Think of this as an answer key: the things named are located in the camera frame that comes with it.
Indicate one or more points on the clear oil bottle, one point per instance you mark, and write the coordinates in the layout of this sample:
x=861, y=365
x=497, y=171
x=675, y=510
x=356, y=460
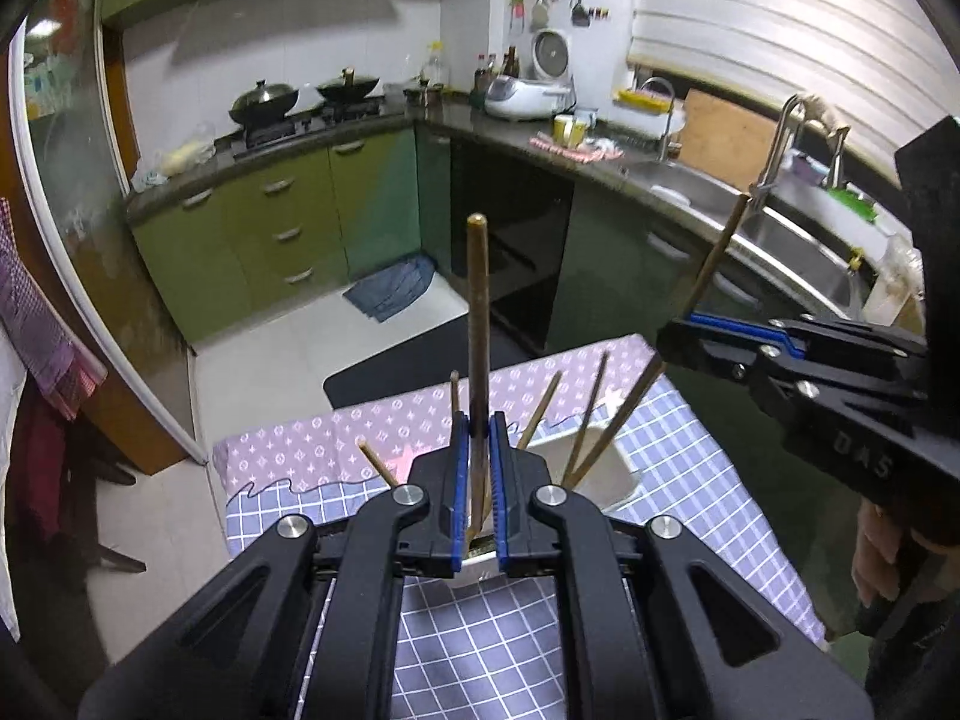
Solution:
x=435, y=64

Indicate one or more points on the black gas stove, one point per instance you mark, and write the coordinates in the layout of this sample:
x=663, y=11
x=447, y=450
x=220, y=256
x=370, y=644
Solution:
x=315, y=121

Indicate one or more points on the glass sliding door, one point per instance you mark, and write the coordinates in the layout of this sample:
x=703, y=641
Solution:
x=82, y=240

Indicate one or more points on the large black wok with lid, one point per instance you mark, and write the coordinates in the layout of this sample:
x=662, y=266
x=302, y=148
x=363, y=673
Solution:
x=262, y=101

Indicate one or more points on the dark wooden chair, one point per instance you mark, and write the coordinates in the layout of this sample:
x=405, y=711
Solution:
x=75, y=487

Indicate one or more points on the person's right forearm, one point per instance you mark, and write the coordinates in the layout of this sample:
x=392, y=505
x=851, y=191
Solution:
x=922, y=652

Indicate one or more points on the yellow sink caddy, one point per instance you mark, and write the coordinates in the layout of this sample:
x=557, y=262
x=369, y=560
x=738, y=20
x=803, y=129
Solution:
x=645, y=99

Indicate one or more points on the long brown chopstick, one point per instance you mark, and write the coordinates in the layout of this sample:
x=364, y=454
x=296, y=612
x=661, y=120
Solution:
x=716, y=251

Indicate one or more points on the person's right hand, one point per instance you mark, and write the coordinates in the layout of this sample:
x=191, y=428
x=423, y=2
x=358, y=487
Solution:
x=876, y=551

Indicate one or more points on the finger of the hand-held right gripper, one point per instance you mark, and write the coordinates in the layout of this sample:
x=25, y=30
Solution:
x=750, y=330
x=705, y=349

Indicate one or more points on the dark glossy cabinet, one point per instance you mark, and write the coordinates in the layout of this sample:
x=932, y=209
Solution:
x=510, y=217

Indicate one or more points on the white plastic utensil holder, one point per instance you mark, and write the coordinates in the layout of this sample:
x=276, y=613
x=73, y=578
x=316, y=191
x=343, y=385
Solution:
x=607, y=472

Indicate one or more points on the flat white kitchen appliance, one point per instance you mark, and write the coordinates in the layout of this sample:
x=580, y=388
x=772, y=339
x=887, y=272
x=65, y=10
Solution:
x=521, y=97

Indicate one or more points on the yellow cup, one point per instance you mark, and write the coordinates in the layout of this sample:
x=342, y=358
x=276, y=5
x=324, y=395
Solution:
x=564, y=129

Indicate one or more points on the hanging purple checked cloth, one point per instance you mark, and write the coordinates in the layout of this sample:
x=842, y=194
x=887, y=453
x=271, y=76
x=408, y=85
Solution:
x=45, y=330

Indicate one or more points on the dark brown chopstick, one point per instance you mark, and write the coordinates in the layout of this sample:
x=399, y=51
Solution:
x=478, y=315

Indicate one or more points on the plastic bag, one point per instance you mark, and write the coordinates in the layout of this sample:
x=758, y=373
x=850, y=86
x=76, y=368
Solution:
x=180, y=154

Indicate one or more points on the small steel faucet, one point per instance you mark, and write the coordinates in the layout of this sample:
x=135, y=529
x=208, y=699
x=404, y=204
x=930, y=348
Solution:
x=664, y=112

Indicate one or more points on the steel kitchen sink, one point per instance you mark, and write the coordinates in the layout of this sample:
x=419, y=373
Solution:
x=787, y=240

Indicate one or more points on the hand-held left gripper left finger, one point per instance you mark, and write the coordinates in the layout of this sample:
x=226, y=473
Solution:
x=459, y=495

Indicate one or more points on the striped dish cloth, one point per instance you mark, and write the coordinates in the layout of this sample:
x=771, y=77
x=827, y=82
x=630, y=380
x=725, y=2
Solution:
x=577, y=150

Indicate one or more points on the white window blinds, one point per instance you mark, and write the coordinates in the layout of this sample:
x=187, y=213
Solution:
x=787, y=30

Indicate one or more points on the dark glass bottle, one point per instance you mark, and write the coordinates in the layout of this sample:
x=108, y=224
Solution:
x=512, y=64

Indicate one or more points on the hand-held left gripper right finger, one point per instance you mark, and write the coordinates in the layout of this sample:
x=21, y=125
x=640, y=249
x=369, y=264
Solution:
x=499, y=495

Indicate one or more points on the wooden cutting board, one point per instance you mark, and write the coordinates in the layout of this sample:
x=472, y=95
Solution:
x=727, y=142

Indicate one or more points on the small black wok with lid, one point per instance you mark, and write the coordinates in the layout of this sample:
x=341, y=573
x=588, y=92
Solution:
x=347, y=86

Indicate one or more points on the checkered purple tablecloth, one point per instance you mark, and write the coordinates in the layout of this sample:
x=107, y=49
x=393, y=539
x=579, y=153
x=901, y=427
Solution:
x=465, y=652

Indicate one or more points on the small steel pot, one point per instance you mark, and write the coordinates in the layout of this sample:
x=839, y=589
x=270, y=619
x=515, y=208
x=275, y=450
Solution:
x=424, y=94

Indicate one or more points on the green kitchen cabinets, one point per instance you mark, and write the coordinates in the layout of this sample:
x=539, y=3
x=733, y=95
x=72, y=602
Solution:
x=277, y=232

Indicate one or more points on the tall steel faucet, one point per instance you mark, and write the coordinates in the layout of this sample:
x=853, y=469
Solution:
x=780, y=142

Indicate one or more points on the blue-grey floor rug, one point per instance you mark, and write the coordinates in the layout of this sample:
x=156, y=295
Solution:
x=391, y=285

